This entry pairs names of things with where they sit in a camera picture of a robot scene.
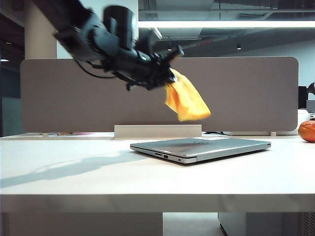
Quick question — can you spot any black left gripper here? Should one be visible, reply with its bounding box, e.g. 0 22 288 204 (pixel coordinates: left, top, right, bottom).
126 45 185 91

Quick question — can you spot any yellow cloth rag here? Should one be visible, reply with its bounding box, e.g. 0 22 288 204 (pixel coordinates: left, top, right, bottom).
164 68 212 122

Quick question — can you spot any silver closed laptop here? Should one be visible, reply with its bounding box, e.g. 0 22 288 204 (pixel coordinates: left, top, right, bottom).
129 137 272 165

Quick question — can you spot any grey fabric desk partition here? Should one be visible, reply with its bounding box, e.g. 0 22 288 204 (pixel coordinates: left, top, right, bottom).
20 57 299 134

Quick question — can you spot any beige round pillar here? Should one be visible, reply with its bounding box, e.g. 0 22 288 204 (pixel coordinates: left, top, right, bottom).
24 0 58 60

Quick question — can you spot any black computer monitor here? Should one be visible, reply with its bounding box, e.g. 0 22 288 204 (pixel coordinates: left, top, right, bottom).
298 86 309 109

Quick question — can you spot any white box behind partition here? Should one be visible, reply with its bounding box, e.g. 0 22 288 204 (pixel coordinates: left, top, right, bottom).
298 109 311 129

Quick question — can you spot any orange fruit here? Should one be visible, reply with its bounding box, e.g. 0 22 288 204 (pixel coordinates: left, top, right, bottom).
298 120 315 143

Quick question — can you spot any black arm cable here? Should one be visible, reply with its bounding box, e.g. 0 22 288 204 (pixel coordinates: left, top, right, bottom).
72 58 119 79

